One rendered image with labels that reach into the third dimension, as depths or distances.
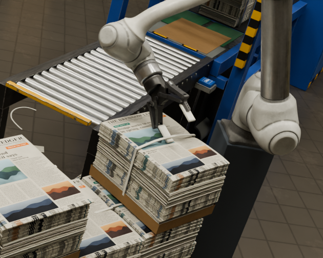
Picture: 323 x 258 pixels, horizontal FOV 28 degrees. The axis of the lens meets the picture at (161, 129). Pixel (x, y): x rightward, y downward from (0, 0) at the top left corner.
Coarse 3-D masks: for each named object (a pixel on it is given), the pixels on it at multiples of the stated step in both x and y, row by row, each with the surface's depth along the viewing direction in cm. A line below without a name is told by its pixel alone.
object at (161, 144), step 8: (184, 136) 230; (136, 144) 215; (152, 144) 218; (160, 144) 220; (168, 144) 221; (176, 144) 223; (128, 152) 216; (136, 152) 213; (144, 152) 212; (128, 160) 217; (136, 160) 214; (128, 168) 218; (136, 168) 215; (120, 184) 222; (128, 184) 219; (128, 192) 220
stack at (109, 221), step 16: (96, 192) 227; (96, 208) 218; (112, 208) 221; (96, 224) 210; (112, 224) 212; (128, 224) 216; (144, 224) 217; (192, 224) 227; (96, 240) 203; (112, 240) 205; (128, 240) 208; (144, 240) 212; (160, 240) 218; (176, 240) 225; (192, 240) 233; (80, 256) 194; (96, 256) 196; (112, 256) 202; (128, 256) 209; (144, 256) 216; (160, 256) 223; (176, 256) 230
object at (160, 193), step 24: (192, 144) 226; (144, 168) 212; (168, 168) 207; (192, 168) 211; (216, 168) 218; (144, 192) 215; (168, 192) 205; (192, 192) 214; (216, 192) 226; (168, 216) 211
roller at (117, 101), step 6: (54, 72) 310; (60, 72) 310; (66, 78) 309; (72, 78) 308; (78, 84) 307; (84, 84) 306; (90, 90) 305; (96, 90) 304; (102, 90) 306; (102, 96) 303; (108, 96) 302; (114, 96) 303; (114, 102) 301; (120, 102) 300; (126, 102) 301
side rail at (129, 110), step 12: (204, 60) 376; (192, 72) 356; (204, 72) 376; (180, 84) 343; (192, 84) 364; (144, 96) 312; (132, 108) 297; (144, 108) 305; (96, 132) 270; (96, 144) 273
